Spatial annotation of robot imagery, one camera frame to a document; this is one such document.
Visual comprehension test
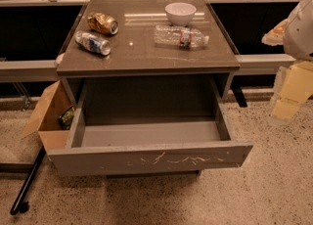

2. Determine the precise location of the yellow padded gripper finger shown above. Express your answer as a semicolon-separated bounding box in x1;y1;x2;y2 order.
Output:
269;61;313;121
261;19;288;46

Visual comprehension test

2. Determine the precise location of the grey top drawer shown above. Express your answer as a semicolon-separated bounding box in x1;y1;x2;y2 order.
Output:
48;75;252;176

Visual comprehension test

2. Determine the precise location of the grey drawer cabinet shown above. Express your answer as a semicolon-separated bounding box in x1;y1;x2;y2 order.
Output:
56;0;242;179

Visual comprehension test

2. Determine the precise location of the white bowl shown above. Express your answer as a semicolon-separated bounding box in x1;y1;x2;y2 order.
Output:
165;2;197;26

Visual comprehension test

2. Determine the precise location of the clear plastic water bottle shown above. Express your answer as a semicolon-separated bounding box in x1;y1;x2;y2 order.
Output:
154;25;209;48

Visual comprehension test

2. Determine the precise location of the crushed blue silver can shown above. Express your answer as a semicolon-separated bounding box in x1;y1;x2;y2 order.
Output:
74;31;112;56

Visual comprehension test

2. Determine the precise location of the crushed gold can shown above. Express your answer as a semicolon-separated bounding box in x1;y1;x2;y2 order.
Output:
87;13;118;35

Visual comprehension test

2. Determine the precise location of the green snack packet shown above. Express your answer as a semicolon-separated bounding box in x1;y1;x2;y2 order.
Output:
58;106;75;130

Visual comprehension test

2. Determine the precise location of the open cardboard box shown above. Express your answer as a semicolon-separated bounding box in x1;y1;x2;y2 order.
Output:
22;80;72;155

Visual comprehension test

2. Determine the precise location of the black metal floor bar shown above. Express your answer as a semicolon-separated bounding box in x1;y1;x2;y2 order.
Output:
10;148;46;215

